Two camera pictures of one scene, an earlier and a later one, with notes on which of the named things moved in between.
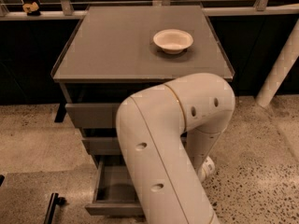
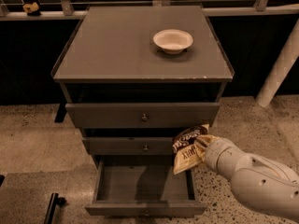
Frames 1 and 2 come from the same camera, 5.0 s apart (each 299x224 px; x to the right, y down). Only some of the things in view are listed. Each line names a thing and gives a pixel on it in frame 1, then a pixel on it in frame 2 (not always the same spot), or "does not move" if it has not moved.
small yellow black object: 32,8 does not move
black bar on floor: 55,200 does not move
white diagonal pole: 280,69 does not move
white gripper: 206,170 to 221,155
